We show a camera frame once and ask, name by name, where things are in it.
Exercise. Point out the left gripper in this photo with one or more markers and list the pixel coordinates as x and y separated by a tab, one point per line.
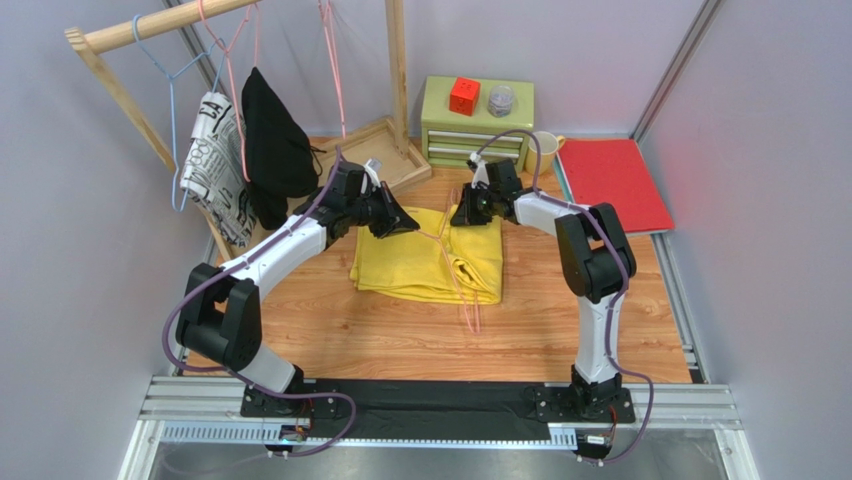
395	217

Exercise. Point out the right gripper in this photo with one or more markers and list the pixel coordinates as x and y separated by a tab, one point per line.
471	205

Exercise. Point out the yellow trousers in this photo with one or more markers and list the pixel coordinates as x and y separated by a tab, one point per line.
439	263

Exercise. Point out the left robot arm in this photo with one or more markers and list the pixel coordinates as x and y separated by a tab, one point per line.
220	315

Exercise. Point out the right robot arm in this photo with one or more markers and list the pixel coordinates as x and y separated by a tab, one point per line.
596	261

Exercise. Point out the wooden clothes rack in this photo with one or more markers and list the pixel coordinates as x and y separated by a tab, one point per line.
386	139

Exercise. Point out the green mini drawer chest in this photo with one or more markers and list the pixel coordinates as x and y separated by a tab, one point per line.
449	137

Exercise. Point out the yellow mug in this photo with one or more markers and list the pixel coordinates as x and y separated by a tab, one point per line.
542	151

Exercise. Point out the red cube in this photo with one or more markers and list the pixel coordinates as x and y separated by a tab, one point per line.
464	96

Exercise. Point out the black garment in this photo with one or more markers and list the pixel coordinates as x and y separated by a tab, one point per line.
280	161

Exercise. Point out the red folder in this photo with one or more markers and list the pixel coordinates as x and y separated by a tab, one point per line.
613	171

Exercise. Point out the black base cloth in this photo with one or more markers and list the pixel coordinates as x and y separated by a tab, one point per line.
422	410

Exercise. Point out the white patterned garment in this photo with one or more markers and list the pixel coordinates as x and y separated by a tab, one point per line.
212	174

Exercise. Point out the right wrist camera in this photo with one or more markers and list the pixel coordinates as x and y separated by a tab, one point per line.
478	167

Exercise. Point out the aluminium base frame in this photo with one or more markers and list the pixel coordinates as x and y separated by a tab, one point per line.
206	409

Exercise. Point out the blue wire hanger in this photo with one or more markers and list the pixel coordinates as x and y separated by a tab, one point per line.
181	140

